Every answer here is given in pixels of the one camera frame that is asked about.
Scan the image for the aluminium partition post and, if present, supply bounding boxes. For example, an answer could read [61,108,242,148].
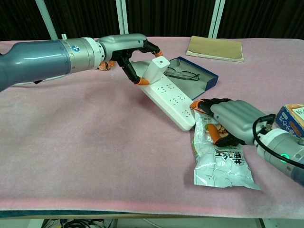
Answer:
[115,0,130,34]
[209,0,226,38]
[35,0,59,40]

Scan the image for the brown notebook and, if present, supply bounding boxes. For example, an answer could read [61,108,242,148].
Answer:
[186,35,245,63]

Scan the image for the blue cookie box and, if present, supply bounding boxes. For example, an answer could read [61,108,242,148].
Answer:
[275,103,304,138]

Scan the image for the thin-framed eyeglasses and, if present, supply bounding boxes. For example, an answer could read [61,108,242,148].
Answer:
[164,66,200,81]

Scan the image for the white charger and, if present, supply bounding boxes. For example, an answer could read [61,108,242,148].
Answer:
[142,56,171,84]

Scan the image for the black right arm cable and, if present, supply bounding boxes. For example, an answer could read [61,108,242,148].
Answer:
[252,114,304,169]

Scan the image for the grey blue glasses case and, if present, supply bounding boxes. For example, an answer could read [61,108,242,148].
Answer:
[163,56,219,100]

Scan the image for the orange snack box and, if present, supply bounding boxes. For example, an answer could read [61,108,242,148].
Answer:
[96,60,117,72]

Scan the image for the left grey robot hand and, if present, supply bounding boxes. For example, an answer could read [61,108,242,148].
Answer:
[96,34,164,86]

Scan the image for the silver snack bag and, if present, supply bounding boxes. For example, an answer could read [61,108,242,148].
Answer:
[191,111,262,191]

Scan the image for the pink table cloth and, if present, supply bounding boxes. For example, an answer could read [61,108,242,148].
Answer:
[0,35,304,212]

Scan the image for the black floor cables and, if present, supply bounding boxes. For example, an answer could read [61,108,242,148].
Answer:
[42,218,114,228]

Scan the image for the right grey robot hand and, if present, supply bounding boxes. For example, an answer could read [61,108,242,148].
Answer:
[191,97,268,147]

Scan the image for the white power strip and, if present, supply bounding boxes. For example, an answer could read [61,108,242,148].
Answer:
[130,59,197,132]

